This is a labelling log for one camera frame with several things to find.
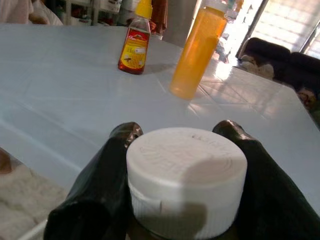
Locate white fluffy cloth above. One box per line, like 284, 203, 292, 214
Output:
0, 147, 68, 240

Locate orange juice bottle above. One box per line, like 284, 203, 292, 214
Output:
169, 0, 230, 101

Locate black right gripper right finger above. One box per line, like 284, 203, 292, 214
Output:
212, 119, 320, 240

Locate honey bottle with yellow cap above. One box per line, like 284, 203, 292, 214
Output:
117, 0, 154, 75

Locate brown hanging cloth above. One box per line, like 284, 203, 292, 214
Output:
149, 0, 169, 36

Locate pale plush toys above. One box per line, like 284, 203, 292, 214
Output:
239, 54, 275, 78

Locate white bottle with white cap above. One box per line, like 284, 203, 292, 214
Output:
125, 127, 248, 240

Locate dark sofa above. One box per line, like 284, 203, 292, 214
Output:
237, 37, 320, 101

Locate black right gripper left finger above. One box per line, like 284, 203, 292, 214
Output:
43, 121, 144, 240

